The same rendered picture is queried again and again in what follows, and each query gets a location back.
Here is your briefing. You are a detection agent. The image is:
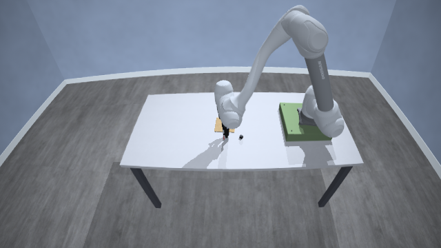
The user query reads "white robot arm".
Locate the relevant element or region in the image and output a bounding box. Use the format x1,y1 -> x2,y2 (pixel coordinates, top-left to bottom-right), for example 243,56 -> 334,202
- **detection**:
214,6 -> 344,138

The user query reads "tan flat mat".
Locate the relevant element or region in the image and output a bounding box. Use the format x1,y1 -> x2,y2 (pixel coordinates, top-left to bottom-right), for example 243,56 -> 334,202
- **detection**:
214,118 -> 235,132

